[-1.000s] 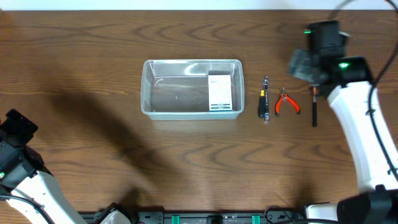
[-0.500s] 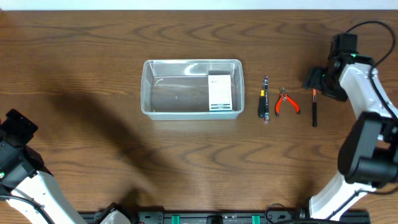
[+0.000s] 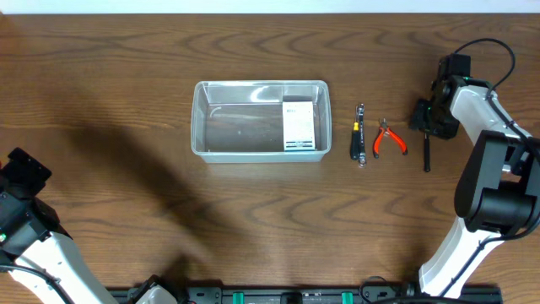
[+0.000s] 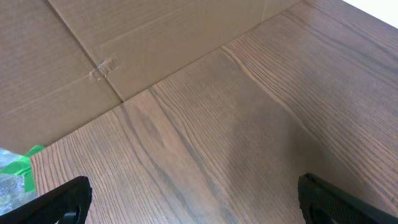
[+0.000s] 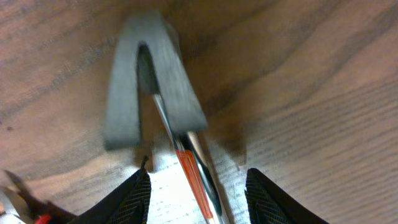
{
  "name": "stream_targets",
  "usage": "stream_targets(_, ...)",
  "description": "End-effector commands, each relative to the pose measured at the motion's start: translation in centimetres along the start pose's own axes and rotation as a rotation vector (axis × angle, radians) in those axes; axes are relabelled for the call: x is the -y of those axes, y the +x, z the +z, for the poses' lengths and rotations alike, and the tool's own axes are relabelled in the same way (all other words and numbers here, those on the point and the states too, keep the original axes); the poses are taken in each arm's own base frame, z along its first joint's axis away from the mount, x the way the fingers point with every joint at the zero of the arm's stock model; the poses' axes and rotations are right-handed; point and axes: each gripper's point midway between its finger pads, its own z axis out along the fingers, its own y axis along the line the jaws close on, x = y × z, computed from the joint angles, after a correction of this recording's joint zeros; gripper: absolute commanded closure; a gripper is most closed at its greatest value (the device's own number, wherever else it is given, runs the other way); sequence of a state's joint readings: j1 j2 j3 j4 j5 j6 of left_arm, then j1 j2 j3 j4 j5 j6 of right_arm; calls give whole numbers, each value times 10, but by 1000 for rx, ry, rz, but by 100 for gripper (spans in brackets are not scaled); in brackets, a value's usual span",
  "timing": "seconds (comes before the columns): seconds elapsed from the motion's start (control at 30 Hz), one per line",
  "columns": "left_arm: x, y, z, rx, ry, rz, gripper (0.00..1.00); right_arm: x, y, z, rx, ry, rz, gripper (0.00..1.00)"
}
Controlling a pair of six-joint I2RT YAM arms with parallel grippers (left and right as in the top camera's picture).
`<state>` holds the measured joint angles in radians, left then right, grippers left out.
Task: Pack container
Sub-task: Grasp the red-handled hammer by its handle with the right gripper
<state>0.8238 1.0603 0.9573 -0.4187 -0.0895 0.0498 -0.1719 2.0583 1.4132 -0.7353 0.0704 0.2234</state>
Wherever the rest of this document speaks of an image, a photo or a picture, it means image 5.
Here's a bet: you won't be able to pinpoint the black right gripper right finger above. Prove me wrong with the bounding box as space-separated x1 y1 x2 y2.
245 168 327 224

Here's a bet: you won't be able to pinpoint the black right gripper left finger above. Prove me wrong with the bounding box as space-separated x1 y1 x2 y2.
71 156 152 224

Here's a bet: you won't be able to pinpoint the red handled pliers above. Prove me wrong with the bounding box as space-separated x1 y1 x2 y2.
4 170 77 224

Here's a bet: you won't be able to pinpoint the small hammer black handle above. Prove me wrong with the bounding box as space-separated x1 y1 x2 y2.
104 11 229 223

